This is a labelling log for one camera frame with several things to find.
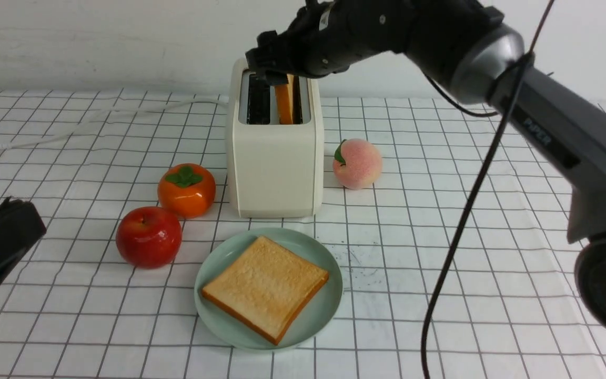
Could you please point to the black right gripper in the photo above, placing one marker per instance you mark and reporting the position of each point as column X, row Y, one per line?
column 329, row 38

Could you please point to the toast slice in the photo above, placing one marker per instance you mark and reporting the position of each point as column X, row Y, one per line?
column 285, row 100
column 266, row 288

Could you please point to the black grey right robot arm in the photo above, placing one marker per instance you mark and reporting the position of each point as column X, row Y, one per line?
column 468, row 50

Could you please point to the cream white toaster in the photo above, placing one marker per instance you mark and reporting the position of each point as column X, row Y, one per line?
column 273, row 170

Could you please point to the pink peach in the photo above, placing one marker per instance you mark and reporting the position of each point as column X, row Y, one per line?
column 357, row 164

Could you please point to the orange persimmon with green leaf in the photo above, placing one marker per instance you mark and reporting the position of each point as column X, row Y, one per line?
column 188, row 190

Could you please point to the red apple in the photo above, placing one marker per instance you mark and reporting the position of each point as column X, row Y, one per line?
column 149, row 237

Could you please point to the light green plate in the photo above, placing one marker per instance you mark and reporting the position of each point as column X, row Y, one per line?
column 311, row 320

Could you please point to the white grid tablecloth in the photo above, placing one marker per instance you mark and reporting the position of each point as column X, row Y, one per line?
column 508, row 309

